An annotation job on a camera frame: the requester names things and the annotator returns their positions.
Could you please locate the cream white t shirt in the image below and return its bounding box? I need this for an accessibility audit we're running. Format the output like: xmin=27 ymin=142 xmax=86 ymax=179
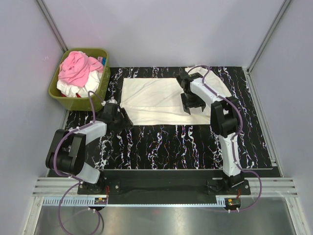
xmin=120 ymin=66 xmax=232 ymax=126

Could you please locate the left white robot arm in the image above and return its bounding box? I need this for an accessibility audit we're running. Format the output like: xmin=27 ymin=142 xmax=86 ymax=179
xmin=45 ymin=103 xmax=133 ymax=194

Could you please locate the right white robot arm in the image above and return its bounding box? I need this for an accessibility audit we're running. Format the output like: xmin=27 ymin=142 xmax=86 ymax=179
xmin=177 ymin=71 xmax=244 ymax=194

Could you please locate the white t shirt in bin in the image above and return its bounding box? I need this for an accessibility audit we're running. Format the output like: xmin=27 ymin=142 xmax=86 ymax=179
xmin=57 ymin=70 xmax=102 ymax=98

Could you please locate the pink t shirt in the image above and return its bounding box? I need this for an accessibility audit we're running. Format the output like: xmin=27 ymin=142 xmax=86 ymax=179
xmin=58 ymin=51 xmax=104 ymax=87

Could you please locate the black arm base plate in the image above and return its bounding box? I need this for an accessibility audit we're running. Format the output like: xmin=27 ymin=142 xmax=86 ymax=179
xmin=78 ymin=169 xmax=251 ymax=196

